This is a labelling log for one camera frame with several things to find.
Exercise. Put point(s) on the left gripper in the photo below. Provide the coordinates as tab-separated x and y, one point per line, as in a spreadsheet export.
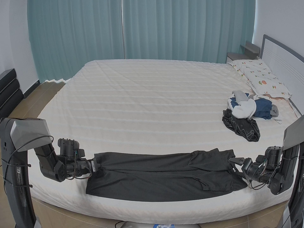
95	165

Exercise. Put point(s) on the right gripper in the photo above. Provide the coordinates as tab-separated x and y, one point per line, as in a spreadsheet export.
248	168

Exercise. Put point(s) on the black T-shirt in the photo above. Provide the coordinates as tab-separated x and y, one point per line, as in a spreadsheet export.
166	174

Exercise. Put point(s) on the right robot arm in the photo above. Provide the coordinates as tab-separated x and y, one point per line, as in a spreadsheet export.
285	165

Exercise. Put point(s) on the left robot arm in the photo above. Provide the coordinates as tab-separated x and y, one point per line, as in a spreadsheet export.
21	146

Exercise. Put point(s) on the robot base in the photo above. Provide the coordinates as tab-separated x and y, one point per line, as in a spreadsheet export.
142	225

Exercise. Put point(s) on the bed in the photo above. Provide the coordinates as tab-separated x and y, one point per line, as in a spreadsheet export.
142	103

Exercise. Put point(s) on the black satin garment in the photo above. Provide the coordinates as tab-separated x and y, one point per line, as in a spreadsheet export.
244	127

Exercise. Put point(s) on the white garment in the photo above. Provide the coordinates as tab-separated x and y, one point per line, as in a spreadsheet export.
244	110

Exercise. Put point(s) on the blue knitted garment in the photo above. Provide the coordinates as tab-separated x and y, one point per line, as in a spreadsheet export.
263	108

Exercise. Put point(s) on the pale grey garment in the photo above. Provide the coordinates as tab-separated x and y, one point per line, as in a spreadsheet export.
239	95

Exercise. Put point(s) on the white printed pillow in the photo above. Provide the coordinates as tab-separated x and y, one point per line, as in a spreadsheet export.
258	75

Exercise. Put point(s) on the black chest of drawers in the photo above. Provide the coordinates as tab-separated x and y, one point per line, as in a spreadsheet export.
9	91

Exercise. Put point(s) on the grey bedside table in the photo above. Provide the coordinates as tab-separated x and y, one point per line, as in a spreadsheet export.
247	50

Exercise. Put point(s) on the blue-green curtain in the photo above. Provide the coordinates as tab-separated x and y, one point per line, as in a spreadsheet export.
187	20
76	27

